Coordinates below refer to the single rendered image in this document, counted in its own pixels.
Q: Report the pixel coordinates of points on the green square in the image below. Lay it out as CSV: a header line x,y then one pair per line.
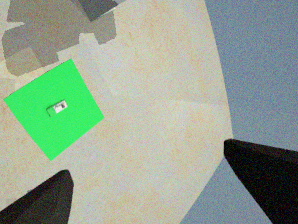
x,y
54,134

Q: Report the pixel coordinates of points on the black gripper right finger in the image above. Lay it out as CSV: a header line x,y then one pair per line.
x,y
269,174

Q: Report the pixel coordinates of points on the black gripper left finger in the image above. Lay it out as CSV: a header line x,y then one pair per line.
x,y
49,203

